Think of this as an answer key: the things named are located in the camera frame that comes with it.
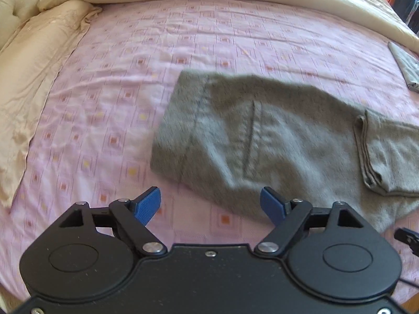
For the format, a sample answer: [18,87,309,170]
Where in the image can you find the grey speckled pants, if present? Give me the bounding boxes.
[151,70,418,231]

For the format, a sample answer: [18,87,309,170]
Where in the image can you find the pink patterned bed sheet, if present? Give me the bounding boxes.
[1,0,418,299]

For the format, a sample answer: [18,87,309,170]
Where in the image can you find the black cable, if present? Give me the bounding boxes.
[397,277,419,289]

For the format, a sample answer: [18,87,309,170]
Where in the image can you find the folded grey pants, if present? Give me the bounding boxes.
[388,42,418,93]

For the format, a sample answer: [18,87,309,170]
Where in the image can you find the beige pillow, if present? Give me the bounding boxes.
[1,0,100,208]

